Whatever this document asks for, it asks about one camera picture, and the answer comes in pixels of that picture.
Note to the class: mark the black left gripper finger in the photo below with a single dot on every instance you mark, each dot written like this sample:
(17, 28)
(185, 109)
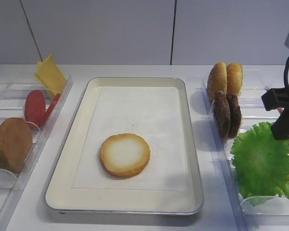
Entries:
(275, 98)

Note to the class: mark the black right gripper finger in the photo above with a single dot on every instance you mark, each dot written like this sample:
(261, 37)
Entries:
(280, 129)

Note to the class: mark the green lettuce leaf front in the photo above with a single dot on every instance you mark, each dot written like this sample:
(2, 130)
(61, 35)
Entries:
(261, 163)

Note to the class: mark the right brown meat patty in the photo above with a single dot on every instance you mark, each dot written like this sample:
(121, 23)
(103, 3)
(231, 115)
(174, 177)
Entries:
(235, 115)

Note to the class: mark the brown meat patty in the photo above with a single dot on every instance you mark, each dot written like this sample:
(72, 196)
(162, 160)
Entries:
(222, 114)
(235, 115)

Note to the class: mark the left brown meat patty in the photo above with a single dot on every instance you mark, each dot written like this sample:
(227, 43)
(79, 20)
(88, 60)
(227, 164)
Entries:
(222, 114)

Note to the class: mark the thin red tomato slice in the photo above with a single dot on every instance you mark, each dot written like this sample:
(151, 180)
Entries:
(51, 107)

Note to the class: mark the yellow cheese slice front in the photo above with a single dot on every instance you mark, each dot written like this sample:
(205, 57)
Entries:
(50, 76)

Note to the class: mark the yellow cheese slice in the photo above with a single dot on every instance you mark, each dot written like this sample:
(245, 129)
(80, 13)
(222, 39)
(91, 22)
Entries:
(50, 76)
(45, 62)

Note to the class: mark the yellow cheese slice back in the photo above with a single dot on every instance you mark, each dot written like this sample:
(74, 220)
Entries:
(45, 62)

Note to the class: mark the round red tomato slice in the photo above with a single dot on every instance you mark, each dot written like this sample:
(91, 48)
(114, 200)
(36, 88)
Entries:
(35, 108)

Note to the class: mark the red white striped strip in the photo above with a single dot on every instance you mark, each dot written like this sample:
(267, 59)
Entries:
(280, 110)

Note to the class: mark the right top bun half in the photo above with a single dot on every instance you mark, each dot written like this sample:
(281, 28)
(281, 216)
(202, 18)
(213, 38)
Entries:
(234, 78)

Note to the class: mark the bun half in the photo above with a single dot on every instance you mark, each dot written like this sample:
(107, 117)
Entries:
(217, 80)
(234, 78)

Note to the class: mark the left top bun half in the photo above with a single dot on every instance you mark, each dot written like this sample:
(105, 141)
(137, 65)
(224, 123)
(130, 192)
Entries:
(217, 80)

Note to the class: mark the white parchment paper sheet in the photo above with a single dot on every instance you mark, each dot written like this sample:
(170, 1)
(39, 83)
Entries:
(152, 113)

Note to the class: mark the bottom bun slice on tray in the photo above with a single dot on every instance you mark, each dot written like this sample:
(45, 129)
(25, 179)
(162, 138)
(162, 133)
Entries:
(124, 155)

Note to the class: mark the metal baking tray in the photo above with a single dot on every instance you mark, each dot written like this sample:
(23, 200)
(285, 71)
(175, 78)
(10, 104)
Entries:
(60, 194)

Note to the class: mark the brown bun in left rack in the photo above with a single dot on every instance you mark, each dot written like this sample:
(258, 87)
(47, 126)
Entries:
(15, 144)

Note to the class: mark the left clear acrylic rack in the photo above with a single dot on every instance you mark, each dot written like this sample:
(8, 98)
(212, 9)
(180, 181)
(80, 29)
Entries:
(12, 104)

